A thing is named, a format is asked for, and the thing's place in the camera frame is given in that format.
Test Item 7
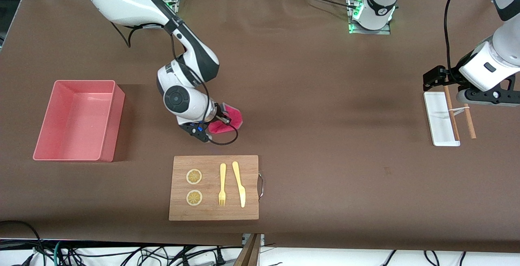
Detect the magenta cloth pouch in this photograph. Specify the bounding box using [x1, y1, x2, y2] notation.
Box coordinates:
[208, 103, 243, 134]

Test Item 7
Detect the wooden rod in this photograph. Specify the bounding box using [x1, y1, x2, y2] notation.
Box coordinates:
[444, 85, 461, 141]
[463, 108, 477, 139]

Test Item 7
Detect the white rectangular tray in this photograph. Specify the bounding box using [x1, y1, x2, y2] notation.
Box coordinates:
[424, 91, 461, 147]

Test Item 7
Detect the yellow plastic fork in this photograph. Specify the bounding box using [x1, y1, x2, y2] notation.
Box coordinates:
[219, 163, 227, 207]

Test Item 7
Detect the metal base mounting plate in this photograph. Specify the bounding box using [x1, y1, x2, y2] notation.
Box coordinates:
[349, 19, 391, 35]

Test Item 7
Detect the yellow plastic knife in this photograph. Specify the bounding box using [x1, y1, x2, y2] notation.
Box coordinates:
[232, 161, 246, 208]

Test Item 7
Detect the bamboo cutting board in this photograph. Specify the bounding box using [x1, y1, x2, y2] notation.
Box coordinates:
[169, 155, 259, 221]

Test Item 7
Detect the brown wooden beam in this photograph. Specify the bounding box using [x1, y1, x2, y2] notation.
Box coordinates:
[234, 234, 262, 266]

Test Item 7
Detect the pink plastic bin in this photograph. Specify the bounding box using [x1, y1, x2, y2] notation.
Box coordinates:
[32, 80, 126, 162]

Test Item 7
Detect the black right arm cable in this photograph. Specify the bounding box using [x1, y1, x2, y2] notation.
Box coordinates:
[109, 22, 239, 146]

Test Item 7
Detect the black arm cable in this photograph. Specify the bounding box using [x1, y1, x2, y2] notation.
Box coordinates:
[443, 0, 470, 76]
[109, 22, 239, 146]

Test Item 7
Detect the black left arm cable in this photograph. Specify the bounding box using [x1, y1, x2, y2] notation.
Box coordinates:
[443, 0, 470, 76]

